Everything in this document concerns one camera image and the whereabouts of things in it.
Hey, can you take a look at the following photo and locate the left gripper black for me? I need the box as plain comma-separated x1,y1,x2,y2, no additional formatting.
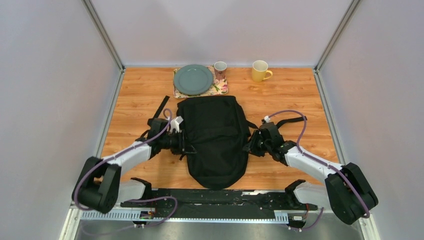
160,130,198,156

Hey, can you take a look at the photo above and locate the black student backpack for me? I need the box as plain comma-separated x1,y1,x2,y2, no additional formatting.
152,95,308,191

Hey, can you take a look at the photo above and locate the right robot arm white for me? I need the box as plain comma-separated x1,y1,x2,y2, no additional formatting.
243,117,379,225

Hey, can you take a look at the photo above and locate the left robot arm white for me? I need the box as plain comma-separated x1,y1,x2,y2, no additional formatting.
71,116,196,214

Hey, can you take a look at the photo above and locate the grey-green ceramic plate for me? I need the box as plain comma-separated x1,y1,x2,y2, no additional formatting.
173,64,214,96

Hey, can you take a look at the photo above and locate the floral placemat tray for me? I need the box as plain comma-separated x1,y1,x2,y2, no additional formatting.
173,65,229,99

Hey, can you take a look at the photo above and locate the yellow ceramic mug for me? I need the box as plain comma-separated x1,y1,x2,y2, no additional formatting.
251,60,273,83

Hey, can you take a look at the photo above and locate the small pink floral cup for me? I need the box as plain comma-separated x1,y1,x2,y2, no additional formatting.
213,61,228,80

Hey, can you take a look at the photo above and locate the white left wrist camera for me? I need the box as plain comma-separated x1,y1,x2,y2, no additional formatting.
169,116,184,133

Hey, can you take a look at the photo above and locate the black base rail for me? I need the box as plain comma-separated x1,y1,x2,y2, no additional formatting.
120,188,318,220

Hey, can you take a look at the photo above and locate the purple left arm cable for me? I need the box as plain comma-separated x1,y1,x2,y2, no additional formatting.
72,107,179,229

